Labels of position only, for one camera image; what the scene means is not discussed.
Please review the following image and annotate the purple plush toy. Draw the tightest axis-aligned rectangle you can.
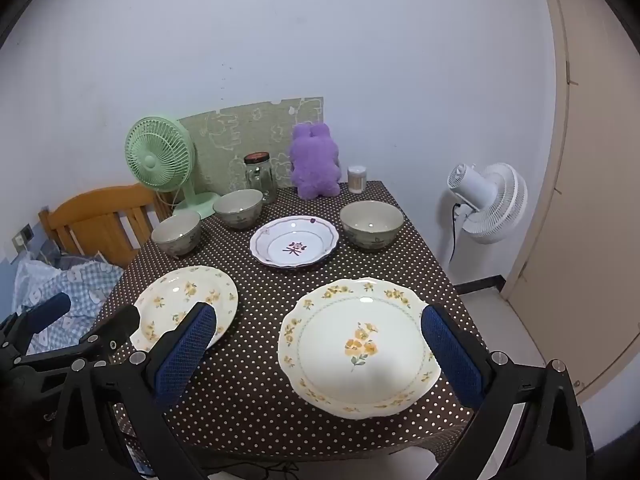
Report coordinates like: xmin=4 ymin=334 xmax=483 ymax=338
xmin=290 ymin=121 xmax=342 ymax=198

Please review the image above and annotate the dark grey cloth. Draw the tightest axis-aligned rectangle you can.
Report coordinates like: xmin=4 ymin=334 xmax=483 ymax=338
xmin=37 ymin=237 xmax=108 ymax=263

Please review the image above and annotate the black fan cable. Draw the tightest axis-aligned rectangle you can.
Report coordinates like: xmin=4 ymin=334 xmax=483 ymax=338
xmin=447 ymin=202 xmax=468 ymax=266

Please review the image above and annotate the white plate with red pattern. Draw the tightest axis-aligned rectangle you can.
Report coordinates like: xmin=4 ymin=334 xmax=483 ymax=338
xmin=249 ymin=215 xmax=340 ymax=268

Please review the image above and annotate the white fan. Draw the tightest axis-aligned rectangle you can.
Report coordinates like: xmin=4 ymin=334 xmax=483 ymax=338
xmin=447 ymin=162 xmax=528 ymax=245

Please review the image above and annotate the brown polka dot tablecloth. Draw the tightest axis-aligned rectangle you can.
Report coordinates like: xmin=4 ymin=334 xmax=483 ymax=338
xmin=95 ymin=181 xmax=488 ymax=461

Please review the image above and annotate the beige door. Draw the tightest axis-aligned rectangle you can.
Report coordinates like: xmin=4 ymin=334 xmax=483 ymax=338
xmin=502 ymin=0 xmax=640 ymax=406

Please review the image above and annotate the blue checked blanket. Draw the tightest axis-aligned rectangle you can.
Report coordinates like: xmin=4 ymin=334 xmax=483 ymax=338
xmin=10 ymin=255 xmax=125 ymax=356

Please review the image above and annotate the yellow floral plate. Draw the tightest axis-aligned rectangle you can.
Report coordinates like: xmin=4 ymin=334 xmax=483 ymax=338
xmin=278 ymin=277 xmax=443 ymax=420
xmin=131 ymin=266 xmax=239 ymax=353

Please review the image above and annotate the wooden headboard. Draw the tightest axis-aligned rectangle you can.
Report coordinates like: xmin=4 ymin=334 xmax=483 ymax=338
xmin=38 ymin=183 xmax=173 ymax=269

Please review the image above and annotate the glass jar with red lid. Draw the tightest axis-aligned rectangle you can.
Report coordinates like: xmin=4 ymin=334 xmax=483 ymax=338
xmin=244 ymin=152 xmax=279 ymax=205

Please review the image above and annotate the grey-green ceramic bowl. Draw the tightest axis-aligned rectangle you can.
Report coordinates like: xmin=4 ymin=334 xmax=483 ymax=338
xmin=213 ymin=189 xmax=264 ymax=230
xmin=339 ymin=201 xmax=405 ymax=251
xmin=151 ymin=210 xmax=203 ymax=257

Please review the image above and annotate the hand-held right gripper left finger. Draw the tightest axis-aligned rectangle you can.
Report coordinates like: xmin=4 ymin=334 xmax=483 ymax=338
xmin=47 ymin=302 xmax=218 ymax=480

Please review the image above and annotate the cotton swab container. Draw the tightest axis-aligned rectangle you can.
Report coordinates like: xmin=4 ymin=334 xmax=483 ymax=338
xmin=347 ymin=164 xmax=368 ymax=194

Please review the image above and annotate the green patterned board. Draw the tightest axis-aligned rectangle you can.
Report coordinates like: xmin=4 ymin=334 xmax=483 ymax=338
xmin=177 ymin=97 xmax=324 ymax=196

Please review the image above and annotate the wall socket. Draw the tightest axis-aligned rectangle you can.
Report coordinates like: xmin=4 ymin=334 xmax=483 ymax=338
xmin=11 ymin=225 xmax=34 ymax=261

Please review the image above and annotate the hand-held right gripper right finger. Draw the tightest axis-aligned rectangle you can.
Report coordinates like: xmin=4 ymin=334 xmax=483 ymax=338
xmin=421 ymin=304 xmax=588 ymax=480

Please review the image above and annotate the green desk fan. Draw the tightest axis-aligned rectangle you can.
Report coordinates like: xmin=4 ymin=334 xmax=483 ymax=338
xmin=124 ymin=116 xmax=221 ymax=220

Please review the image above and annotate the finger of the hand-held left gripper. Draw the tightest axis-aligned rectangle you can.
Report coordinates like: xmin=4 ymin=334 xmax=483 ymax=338
xmin=0 ymin=292 xmax=72 ymax=361
xmin=15 ymin=305 xmax=142 ymax=370

